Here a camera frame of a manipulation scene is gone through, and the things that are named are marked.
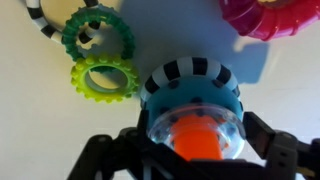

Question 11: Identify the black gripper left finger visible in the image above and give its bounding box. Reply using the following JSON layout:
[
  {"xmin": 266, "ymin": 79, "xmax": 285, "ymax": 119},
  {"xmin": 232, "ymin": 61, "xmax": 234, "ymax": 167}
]
[{"xmin": 66, "ymin": 108, "xmax": 158, "ymax": 180}]

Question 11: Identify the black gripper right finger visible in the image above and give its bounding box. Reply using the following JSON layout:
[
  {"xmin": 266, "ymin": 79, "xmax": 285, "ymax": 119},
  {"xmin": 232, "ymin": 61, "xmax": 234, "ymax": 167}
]
[{"xmin": 242, "ymin": 111, "xmax": 320, "ymax": 180}]

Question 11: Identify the blue toy ring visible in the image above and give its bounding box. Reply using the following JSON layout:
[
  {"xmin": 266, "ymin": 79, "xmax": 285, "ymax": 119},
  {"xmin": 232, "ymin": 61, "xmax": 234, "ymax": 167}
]
[{"xmin": 143, "ymin": 78, "xmax": 244, "ymax": 132}]

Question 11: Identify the clear dome toy ring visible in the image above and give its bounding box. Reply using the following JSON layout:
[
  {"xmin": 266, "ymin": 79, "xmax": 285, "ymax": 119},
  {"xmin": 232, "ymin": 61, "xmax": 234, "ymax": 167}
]
[{"xmin": 146, "ymin": 103, "xmax": 247, "ymax": 161}]

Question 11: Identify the orange post with striped base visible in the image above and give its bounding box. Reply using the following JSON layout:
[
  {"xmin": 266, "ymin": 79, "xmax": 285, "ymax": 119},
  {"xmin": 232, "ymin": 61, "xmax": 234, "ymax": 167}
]
[{"xmin": 139, "ymin": 56, "xmax": 242, "ymax": 162}]

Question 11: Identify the light green toy ring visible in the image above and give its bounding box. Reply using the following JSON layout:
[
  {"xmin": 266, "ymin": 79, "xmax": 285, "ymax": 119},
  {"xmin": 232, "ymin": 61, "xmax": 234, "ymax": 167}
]
[{"xmin": 70, "ymin": 54, "xmax": 141, "ymax": 104}]

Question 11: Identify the dark green toy ring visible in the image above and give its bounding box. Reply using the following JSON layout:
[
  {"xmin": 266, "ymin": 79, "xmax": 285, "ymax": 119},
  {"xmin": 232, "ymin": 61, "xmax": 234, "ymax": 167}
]
[{"xmin": 61, "ymin": 7, "xmax": 136, "ymax": 66}]

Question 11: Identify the pink toy ring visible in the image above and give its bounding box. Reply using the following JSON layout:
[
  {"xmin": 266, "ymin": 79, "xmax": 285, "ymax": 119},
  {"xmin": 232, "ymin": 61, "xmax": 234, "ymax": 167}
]
[{"xmin": 218, "ymin": 0, "xmax": 320, "ymax": 42}]

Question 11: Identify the small black-white striped ring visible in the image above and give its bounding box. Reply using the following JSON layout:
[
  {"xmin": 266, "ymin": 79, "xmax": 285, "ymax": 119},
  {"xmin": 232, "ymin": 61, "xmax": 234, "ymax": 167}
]
[{"xmin": 25, "ymin": 0, "xmax": 102, "ymax": 45}]

